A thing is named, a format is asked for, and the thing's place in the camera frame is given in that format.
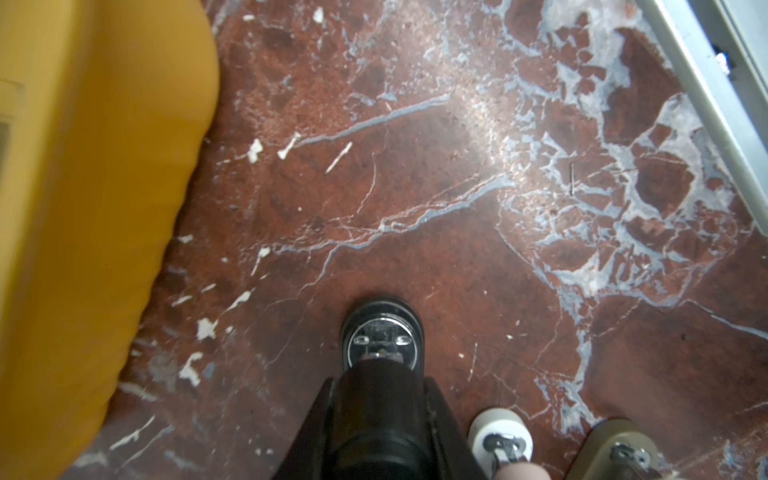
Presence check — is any yellow plastic tray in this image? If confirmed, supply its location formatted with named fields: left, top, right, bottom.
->
left=1, top=1, right=220, bottom=479

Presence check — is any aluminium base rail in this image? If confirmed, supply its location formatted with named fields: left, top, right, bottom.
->
left=639, top=1, right=767, bottom=233

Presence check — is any beige white stapler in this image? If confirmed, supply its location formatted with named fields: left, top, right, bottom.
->
left=565, top=418, right=662, bottom=480

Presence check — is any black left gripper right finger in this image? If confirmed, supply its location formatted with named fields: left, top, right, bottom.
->
left=424, top=377, right=486, bottom=480

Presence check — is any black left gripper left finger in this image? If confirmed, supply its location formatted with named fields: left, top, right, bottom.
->
left=273, top=378, right=334, bottom=480

